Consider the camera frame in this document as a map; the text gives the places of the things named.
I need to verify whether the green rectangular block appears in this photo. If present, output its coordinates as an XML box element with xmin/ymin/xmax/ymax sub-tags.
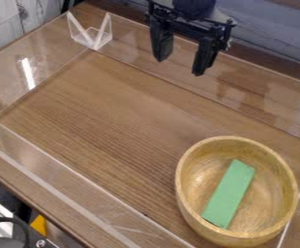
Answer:
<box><xmin>201</xmin><ymin>160</ymin><xmax>255</xmax><ymax>229</ymax></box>

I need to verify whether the brown wooden bowl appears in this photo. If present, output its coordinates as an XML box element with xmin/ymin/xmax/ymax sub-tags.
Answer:
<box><xmin>175</xmin><ymin>136</ymin><xmax>299</xmax><ymax>248</ymax></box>

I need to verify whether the clear acrylic corner bracket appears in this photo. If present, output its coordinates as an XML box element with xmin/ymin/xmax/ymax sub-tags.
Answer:
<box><xmin>65</xmin><ymin>13</ymin><xmax>112</xmax><ymax>50</ymax></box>

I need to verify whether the yellow and black equipment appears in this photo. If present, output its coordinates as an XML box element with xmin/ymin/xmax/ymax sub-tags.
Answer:
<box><xmin>9</xmin><ymin>206</ymin><xmax>64</xmax><ymax>248</ymax></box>

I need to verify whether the black cable bottom left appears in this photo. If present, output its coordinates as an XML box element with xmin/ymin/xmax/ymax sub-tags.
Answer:
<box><xmin>0</xmin><ymin>216</ymin><xmax>31</xmax><ymax>248</ymax></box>

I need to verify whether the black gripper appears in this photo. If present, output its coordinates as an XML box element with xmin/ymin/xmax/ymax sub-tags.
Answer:
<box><xmin>147</xmin><ymin>0</ymin><xmax>236</xmax><ymax>77</ymax></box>

